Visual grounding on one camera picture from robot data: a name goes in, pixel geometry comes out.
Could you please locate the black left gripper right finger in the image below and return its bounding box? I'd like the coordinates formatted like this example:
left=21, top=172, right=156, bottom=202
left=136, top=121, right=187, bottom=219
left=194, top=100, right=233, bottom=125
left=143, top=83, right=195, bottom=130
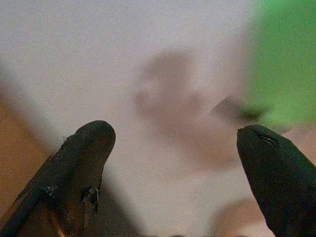
left=236, top=124, right=316, bottom=237

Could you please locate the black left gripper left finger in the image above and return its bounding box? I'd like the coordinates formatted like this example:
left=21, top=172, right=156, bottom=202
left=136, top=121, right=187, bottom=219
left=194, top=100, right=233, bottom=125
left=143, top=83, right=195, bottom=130
left=0, top=120, right=117, bottom=237

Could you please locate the green blurred object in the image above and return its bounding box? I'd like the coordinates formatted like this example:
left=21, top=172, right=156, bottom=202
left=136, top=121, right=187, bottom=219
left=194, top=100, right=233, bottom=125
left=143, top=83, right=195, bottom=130
left=240, top=0, right=316, bottom=126

